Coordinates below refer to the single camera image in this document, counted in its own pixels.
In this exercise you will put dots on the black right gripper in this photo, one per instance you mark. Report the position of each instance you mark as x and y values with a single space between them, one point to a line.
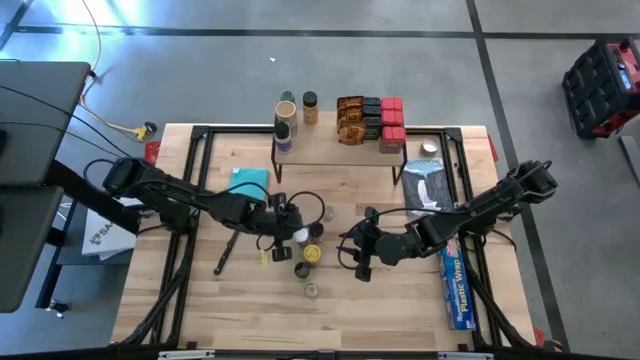
392 250

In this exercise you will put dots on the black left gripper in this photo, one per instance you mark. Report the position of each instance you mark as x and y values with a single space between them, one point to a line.
275 220

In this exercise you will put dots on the white lid spice jar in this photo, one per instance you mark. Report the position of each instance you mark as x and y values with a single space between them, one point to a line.
301 235

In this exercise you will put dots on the brown spice jar black lid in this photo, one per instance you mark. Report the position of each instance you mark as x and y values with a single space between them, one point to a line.
316 230

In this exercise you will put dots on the black can yellow lid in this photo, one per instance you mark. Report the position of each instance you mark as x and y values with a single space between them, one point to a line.
312 253

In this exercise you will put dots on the purple label jar black lid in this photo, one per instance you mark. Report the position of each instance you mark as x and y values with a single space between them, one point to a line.
283 142

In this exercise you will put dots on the green tin black lid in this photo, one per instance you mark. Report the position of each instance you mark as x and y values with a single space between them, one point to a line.
371 101
372 127
371 111

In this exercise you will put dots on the orange spice jar black lid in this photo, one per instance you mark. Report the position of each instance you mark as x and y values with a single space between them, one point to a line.
310 112

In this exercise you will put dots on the green lid spice jar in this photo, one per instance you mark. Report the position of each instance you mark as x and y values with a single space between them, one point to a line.
287 96

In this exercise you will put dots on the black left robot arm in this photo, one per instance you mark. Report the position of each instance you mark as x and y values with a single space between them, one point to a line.
200 200

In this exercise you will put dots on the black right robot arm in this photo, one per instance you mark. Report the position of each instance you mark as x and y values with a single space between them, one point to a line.
480 210

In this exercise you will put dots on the wooden shelf black legs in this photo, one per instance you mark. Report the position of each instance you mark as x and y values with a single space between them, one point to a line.
340 150

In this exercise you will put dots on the green herb jar black lid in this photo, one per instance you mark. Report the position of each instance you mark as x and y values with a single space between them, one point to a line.
302 270

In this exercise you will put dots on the glass saffron jar cork lid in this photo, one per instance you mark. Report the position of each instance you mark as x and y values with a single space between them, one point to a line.
311 290

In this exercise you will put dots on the teal cleaning cloth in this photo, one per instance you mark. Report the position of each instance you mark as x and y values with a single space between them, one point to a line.
250 177

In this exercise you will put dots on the black kitchen knife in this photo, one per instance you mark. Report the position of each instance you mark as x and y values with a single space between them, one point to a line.
222 260

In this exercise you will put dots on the blue plastic wrap box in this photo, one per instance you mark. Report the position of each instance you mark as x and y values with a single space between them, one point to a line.
457 285

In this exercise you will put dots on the small metal tealight cup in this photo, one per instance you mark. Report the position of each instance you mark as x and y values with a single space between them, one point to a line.
430 146

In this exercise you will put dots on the red table clamp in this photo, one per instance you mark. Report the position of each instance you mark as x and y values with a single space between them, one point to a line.
151 155
539 336
493 148

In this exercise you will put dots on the black desk support beam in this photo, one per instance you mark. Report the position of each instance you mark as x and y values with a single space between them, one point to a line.
90 205

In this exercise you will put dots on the grey desk top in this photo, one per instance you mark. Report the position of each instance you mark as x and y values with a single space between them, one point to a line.
25 250
40 120

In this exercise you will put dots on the black red tool case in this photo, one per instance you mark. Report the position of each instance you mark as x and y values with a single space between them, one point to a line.
600 85

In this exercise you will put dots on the black aluminium table frame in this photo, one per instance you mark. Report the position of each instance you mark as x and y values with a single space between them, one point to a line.
452 132

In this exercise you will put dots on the silver camera mount bracket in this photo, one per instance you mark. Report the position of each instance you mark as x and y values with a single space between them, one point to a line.
465 356
186 355

